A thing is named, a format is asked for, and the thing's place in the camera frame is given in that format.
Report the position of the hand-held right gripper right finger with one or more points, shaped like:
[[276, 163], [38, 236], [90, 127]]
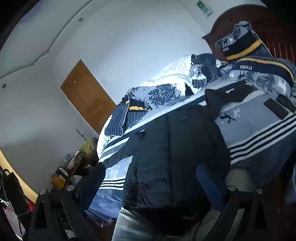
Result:
[[208, 185]]

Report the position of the brown wooden door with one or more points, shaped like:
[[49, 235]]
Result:
[[85, 97]]

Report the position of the black bag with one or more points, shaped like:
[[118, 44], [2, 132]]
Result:
[[13, 192]]

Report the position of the black puffer jacket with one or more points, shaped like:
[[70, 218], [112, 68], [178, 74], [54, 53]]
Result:
[[166, 150]]

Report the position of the blue and white printed quilt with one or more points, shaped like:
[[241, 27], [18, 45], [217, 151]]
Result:
[[161, 92]]

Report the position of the person's jeans leg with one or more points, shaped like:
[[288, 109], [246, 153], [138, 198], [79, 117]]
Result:
[[134, 227]]

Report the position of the yellow jar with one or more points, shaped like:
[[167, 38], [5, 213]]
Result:
[[57, 182]]

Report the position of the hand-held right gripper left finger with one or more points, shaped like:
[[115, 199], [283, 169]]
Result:
[[92, 183]]

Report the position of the blue pillow with yellow band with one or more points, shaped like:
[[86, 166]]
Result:
[[120, 120], [240, 44]]

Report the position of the cluttered dark side table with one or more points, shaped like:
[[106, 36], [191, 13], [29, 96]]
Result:
[[81, 166]]

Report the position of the green wall sign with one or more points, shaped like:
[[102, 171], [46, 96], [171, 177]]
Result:
[[204, 7]]

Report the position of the blue striped deer print bedsheet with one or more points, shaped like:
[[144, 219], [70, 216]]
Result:
[[249, 129]]

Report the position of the yellow-green plastic bag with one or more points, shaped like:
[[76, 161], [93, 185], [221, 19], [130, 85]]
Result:
[[86, 147]]

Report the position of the black phone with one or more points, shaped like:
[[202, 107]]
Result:
[[286, 103], [276, 109]]

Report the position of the light wooden furniture edge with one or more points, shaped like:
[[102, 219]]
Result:
[[16, 171]]

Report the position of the dark red wooden headboard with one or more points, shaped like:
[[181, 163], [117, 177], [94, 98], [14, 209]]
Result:
[[277, 30]]

